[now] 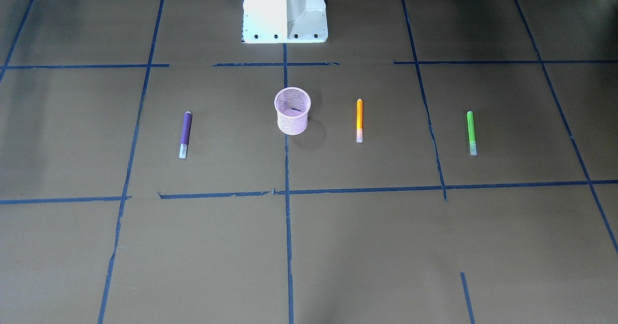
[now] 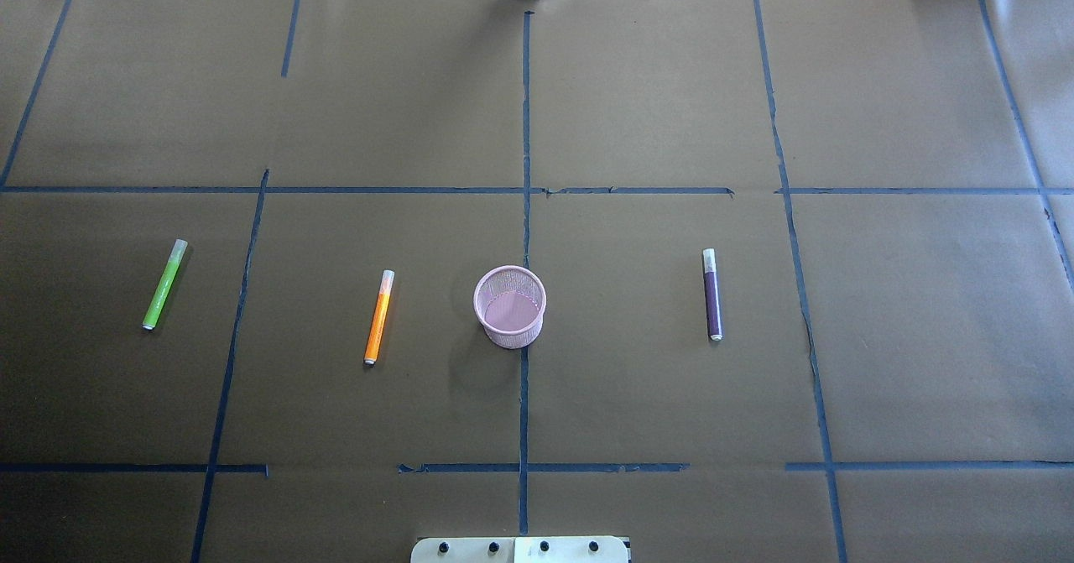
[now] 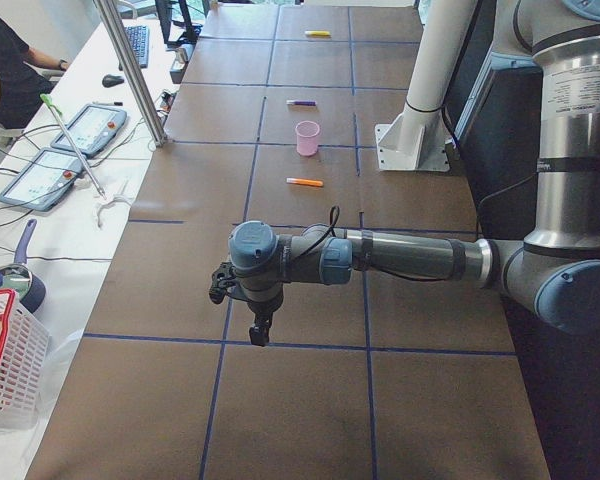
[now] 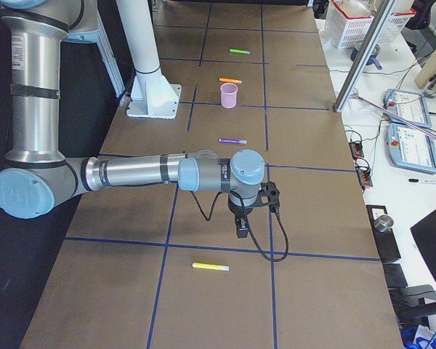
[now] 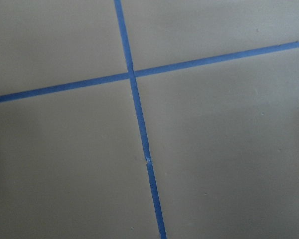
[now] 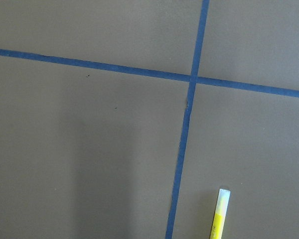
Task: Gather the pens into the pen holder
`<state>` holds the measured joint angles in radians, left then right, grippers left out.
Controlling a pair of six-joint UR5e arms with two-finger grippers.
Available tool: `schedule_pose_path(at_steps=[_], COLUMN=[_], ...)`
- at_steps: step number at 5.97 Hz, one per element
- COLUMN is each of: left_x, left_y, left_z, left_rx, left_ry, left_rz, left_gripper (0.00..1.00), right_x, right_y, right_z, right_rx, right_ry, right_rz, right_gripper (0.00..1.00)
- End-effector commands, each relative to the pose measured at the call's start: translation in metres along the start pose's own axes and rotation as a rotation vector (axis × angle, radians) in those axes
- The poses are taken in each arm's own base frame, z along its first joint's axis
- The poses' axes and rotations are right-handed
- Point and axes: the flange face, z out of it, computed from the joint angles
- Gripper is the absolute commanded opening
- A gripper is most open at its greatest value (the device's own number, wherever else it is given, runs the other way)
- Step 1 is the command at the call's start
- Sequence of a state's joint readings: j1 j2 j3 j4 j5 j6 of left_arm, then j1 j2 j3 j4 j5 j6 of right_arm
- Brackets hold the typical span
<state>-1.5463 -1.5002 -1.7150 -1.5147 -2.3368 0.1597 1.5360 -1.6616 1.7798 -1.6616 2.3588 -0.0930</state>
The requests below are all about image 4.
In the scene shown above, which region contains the metal cup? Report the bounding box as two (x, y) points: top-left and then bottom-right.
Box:
(373, 214), (394, 233)

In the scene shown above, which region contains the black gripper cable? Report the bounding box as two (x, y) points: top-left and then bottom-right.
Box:
(190, 190), (289, 262)

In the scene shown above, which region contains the upper teach pendant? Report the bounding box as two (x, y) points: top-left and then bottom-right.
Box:
(384, 89), (432, 129)

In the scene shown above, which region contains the upper orange connector block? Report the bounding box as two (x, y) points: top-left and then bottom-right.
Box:
(349, 140), (364, 159)

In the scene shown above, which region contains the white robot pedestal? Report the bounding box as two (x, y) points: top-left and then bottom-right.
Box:
(116, 0), (182, 119)

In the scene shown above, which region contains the green highlighter pen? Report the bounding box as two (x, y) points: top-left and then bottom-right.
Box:
(229, 48), (251, 55)

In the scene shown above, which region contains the aluminium frame post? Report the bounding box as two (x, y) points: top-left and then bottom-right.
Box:
(334, 0), (397, 113)

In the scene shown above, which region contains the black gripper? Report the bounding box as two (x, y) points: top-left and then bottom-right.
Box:
(227, 191), (261, 238)

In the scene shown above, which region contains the yellow highlighter pen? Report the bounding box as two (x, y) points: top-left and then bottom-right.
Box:
(192, 262), (230, 271)

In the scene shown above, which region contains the black marker pen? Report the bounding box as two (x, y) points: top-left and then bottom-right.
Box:
(408, 178), (436, 185)

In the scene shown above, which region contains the purple highlighter pen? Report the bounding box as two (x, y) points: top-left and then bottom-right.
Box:
(219, 138), (247, 145)

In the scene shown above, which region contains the white plastic basket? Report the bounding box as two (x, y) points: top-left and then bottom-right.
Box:
(323, 1), (416, 49)

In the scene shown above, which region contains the black box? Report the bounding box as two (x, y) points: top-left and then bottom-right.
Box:
(366, 204), (401, 263)

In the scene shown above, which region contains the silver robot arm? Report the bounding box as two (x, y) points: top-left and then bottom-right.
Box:
(0, 1), (271, 238)

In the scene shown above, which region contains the teach pendant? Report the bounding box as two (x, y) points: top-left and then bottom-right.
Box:
(386, 123), (436, 175)
(384, 89), (432, 129)

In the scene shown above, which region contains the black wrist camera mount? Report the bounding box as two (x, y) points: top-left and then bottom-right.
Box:
(253, 181), (280, 214)

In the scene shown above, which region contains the orange connector block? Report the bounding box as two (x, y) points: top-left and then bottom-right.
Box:
(349, 140), (364, 159)
(355, 164), (373, 189)

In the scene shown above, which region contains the lower orange connector block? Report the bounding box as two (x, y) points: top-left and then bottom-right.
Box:
(355, 164), (373, 189)

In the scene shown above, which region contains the orange highlighter pen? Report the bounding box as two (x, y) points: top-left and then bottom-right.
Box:
(219, 78), (242, 84)

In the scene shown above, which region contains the pink mesh pen holder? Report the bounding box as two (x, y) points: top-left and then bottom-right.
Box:
(220, 82), (238, 108)

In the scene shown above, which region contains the lower teach pendant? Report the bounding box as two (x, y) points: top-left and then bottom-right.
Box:
(386, 123), (436, 175)

